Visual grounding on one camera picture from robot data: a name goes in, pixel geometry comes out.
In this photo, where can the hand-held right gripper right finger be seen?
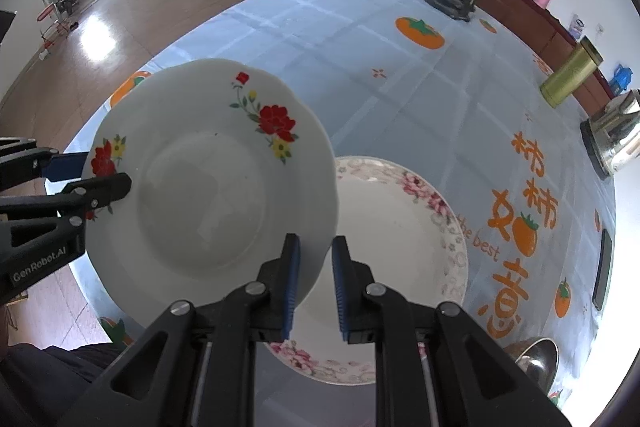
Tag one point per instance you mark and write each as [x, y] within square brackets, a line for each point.
[341, 287]

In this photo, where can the green tumbler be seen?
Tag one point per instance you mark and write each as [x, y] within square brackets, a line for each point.
[570, 74]

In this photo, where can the person's dark clothing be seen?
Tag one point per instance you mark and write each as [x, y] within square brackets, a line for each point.
[40, 382]

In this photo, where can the white plate with red flowers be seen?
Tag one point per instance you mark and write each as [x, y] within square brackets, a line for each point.
[210, 207]

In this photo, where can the stainless steel bowl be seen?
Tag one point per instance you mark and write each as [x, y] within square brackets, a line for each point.
[535, 359]

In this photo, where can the blue thermos jug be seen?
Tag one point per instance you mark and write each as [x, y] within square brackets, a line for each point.
[621, 82]

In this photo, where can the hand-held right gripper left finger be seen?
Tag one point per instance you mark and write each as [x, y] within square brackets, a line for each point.
[291, 287]

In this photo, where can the stainless steel electric kettle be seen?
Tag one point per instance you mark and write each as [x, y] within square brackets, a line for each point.
[617, 132]

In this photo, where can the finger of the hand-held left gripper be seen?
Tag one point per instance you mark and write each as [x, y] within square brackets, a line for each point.
[65, 163]
[112, 187]

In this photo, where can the black smartphone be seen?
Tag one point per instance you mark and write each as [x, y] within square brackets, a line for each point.
[602, 269]

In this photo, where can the brown wooden sideboard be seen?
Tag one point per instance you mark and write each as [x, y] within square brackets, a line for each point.
[525, 22]

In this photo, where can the white plate pink floral rim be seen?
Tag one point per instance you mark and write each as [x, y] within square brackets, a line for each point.
[390, 247]

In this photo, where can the black kettle base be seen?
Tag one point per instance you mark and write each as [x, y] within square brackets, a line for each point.
[592, 152]

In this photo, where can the small white bottle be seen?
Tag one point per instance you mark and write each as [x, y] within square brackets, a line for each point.
[577, 27]

